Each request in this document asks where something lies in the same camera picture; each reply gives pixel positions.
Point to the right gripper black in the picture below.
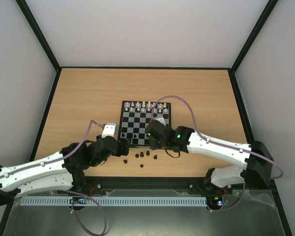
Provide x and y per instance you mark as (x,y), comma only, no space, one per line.
(154,137)

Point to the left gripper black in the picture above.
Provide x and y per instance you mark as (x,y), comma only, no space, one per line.
(125,147)

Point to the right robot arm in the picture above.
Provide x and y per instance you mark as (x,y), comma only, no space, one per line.
(249,163)

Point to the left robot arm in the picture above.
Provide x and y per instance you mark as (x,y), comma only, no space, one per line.
(63,170)

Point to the black and silver chessboard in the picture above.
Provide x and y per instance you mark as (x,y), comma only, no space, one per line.
(135,122)

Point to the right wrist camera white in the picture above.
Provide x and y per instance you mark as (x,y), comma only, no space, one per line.
(161,120)

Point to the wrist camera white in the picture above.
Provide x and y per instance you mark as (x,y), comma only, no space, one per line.
(110,129)
(161,120)

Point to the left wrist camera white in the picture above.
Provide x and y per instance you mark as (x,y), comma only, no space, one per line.
(110,129)

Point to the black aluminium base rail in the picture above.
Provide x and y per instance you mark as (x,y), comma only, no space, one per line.
(99,185)

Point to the light blue cable duct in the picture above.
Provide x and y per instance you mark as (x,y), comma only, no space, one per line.
(115,201)

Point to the black cage frame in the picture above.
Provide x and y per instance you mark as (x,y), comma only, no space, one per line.
(22,4)

